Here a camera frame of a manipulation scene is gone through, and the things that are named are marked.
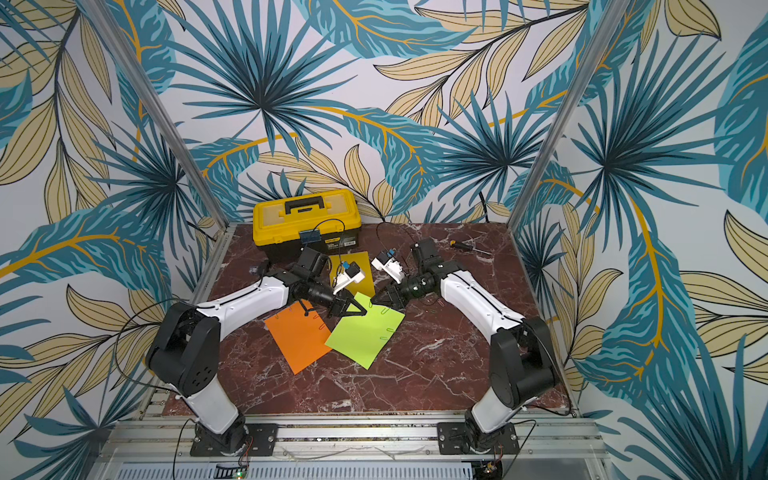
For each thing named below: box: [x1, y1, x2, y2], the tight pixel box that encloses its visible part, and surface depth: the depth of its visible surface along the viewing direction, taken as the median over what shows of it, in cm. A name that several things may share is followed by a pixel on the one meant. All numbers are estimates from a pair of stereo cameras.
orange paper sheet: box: [264, 302, 332, 375], surface depth 90 cm
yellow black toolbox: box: [252, 190, 362, 263], surface depth 102 cm
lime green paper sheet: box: [325, 292, 405, 370], surface depth 83 cm
